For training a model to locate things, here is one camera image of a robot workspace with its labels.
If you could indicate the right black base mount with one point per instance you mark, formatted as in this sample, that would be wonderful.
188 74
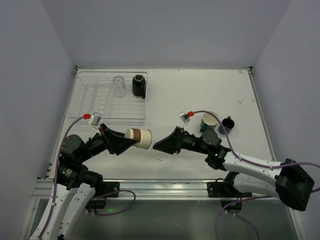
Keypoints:
218 189

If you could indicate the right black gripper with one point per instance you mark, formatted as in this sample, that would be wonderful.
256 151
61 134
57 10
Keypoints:
179 140

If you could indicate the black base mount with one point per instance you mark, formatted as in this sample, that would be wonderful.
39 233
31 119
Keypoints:
218 189
98 202

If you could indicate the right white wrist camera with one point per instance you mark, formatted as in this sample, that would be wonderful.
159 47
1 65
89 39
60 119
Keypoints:
185 117

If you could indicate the cream brown-banded cup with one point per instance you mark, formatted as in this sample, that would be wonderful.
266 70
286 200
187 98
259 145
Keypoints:
143 137

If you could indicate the teal mug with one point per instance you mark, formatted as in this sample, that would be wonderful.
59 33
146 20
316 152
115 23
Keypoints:
208 121

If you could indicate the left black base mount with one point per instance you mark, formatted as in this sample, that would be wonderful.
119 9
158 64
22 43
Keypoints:
98 202

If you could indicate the black mug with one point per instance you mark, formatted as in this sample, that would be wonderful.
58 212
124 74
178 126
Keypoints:
139 86

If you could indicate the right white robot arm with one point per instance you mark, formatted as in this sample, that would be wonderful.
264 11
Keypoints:
287 181

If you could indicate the aluminium mounting rail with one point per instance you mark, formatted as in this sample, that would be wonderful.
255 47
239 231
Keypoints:
186 189

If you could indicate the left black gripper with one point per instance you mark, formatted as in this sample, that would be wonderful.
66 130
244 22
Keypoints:
107 139

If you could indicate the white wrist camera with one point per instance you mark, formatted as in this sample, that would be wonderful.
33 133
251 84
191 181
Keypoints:
185 117
94 121

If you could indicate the clear glass cup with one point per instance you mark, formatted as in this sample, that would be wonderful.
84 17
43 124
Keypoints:
119 88

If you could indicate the white wire dish rack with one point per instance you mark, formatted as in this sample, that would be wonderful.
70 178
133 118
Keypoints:
93 92

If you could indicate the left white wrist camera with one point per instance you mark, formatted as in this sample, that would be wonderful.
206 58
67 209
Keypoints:
94 121

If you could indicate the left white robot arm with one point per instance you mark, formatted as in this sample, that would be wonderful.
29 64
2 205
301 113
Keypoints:
74 185

